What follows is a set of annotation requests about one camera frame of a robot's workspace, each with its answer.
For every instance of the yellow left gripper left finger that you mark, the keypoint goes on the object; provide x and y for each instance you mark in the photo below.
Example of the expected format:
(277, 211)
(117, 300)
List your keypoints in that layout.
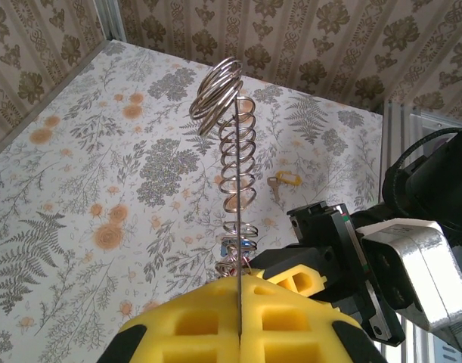
(200, 340)

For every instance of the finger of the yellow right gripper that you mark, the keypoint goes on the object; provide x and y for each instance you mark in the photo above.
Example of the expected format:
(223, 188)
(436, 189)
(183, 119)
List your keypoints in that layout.
(317, 285)

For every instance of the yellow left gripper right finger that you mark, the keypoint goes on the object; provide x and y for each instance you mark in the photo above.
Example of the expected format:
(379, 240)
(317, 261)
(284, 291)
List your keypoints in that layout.
(310, 340)

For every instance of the key with yellow tag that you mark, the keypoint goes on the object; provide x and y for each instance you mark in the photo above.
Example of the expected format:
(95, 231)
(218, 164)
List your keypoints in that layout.
(287, 178)

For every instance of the key with blue tag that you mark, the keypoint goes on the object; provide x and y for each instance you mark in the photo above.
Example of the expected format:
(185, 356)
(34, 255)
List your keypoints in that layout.
(224, 249)

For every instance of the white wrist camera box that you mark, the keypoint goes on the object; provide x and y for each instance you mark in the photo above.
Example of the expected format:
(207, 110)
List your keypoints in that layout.
(412, 264)

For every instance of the aluminium frame post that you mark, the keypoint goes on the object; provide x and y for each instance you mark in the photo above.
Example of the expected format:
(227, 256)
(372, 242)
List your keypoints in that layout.
(111, 19)
(395, 151)

